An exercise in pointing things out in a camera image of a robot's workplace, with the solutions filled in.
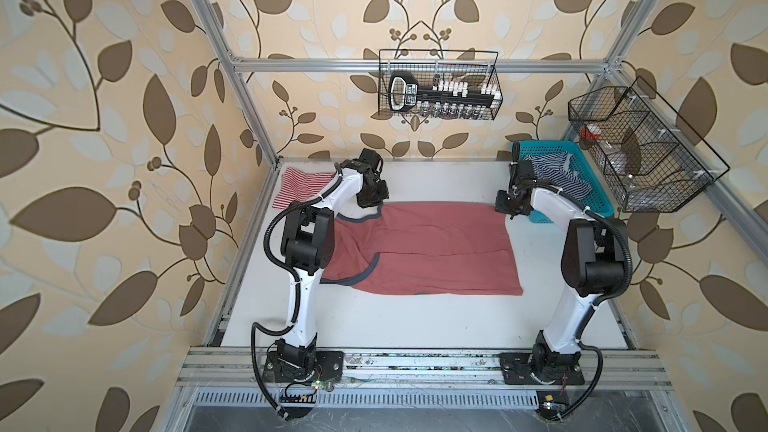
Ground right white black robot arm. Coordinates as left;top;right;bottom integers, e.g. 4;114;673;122
495;159;632;383

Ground black wire basket back wall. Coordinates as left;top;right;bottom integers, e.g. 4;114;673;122
377;48;504;121

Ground black tool with vials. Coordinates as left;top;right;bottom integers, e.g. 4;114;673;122
384;72;503;120

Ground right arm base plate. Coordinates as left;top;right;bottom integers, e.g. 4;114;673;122
499;351;585;386

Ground black wire basket wall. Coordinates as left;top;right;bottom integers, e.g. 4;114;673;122
568;75;730;213
377;48;504;121

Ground aluminium front rail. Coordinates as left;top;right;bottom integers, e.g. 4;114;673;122
176;347;673;391

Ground teal plastic basket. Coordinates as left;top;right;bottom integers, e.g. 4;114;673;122
511;141;614;216

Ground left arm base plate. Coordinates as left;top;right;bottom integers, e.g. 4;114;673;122
262;349;345;383

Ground maroon tank top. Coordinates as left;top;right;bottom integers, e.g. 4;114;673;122
321;202;523;296

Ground navy white striped tank top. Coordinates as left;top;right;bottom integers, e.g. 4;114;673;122
528;152;593;201

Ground red white striped tank top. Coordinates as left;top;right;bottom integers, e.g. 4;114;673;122
272;167;336;210

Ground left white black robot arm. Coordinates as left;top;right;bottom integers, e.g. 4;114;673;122
252;148;389;382

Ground black wire basket right wall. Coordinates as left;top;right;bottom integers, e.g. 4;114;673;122
568;75;730;213

